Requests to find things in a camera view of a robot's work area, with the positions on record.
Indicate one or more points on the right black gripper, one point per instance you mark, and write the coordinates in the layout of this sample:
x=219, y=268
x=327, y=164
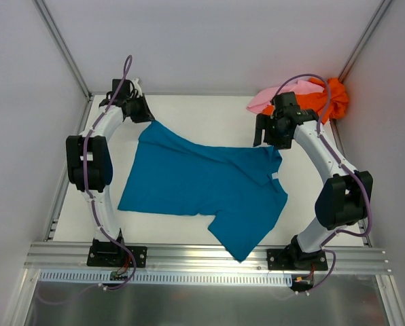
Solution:
x=266, y=128

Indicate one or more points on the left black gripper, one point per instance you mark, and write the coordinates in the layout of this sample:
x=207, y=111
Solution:
x=140, y=111

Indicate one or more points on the teal blue t shirt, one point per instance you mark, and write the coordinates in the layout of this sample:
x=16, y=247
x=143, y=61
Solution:
x=236, y=185

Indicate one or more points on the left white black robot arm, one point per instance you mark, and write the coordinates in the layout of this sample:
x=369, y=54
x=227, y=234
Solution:
x=90, y=169

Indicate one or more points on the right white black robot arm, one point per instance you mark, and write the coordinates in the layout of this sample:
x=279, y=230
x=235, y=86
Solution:
x=344, y=199

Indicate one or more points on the pink t shirt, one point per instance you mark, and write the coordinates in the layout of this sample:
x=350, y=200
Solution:
x=263, y=98

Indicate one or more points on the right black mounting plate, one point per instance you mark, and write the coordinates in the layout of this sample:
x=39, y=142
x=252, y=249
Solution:
x=288, y=259

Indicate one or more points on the black mounting plate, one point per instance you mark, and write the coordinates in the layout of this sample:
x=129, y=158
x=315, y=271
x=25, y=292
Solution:
x=288, y=259
x=116, y=257

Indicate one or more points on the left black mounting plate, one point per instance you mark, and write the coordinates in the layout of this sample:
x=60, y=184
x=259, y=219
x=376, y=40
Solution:
x=116, y=257

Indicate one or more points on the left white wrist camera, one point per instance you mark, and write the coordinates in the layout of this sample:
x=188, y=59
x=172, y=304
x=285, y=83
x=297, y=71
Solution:
x=135, y=88

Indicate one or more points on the right aluminium corner post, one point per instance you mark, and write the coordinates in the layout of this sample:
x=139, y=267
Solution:
x=370, y=29

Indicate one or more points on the aluminium corner post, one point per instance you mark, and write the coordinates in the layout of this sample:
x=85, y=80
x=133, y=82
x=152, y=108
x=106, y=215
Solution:
x=370, y=29
x=53, y=29

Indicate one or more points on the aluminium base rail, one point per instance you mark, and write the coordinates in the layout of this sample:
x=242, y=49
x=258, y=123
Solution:
x=203, y=258

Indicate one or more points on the left aluminium corner post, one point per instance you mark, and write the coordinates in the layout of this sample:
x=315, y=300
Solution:
x=53, y=29

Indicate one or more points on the white slotted cable duct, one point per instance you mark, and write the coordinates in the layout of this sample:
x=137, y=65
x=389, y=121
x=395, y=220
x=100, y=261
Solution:
x=166, y=278

